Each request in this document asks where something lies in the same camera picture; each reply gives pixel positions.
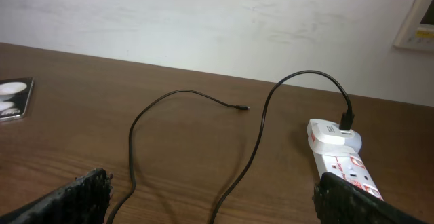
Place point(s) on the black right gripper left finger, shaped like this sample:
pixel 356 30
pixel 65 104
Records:
pixel 84 200

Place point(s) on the white USB charger adapter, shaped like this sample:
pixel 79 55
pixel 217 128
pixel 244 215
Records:
pixel 326 138

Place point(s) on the white wall control panel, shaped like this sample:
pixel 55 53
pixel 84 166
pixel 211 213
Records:
pixel 416 32

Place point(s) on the white power strip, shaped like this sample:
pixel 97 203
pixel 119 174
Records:
pixel 350 168

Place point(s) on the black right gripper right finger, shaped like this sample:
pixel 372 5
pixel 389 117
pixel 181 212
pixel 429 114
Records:
pixel 337 201

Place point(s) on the black smartphone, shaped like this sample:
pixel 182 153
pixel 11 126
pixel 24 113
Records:
pixel 15 96

